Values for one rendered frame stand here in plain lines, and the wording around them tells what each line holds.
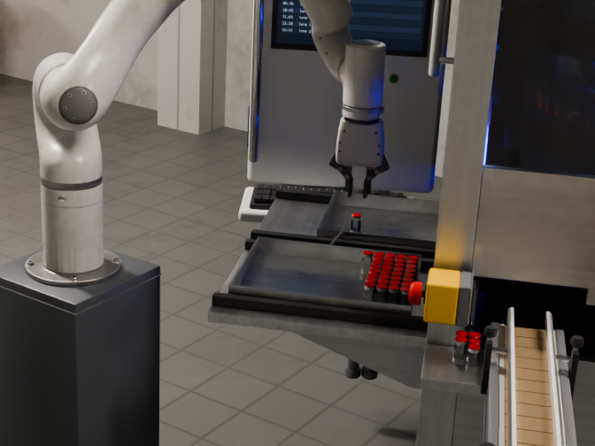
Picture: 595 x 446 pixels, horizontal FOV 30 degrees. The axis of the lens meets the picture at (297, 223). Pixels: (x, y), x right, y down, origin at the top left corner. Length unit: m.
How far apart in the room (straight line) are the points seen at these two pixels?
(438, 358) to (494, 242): 0.22
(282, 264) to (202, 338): 1.68
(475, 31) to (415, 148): 1.16
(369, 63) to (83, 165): 0.61
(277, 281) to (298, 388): 1.47
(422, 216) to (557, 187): 0.75
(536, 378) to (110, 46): 0.97
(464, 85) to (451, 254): 0.29
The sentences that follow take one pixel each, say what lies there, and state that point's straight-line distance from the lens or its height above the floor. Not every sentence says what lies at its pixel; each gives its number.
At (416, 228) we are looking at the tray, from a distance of 2.50.
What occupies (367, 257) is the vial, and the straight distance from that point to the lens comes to 2.22.
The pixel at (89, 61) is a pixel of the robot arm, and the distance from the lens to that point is 2.08.
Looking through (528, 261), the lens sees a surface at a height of 1.05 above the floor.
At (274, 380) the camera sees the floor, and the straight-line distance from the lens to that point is 3.65.
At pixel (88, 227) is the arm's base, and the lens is 2.20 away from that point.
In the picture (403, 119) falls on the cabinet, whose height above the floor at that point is 1.00.
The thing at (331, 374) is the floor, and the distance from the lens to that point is 3.71.
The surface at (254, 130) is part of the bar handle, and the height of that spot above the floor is 0.97.
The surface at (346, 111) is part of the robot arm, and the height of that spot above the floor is 1.16.
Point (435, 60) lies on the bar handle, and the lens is 2.61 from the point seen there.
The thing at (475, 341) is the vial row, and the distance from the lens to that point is 1.90.
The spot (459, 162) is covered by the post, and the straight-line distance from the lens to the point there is 1.86.
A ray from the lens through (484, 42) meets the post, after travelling 1.81.
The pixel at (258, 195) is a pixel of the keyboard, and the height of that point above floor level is 0.83.
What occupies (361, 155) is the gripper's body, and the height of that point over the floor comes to 1.07.
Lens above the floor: 1.75
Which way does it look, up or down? 21 degrees down
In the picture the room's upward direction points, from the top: 3 degrees clockwise
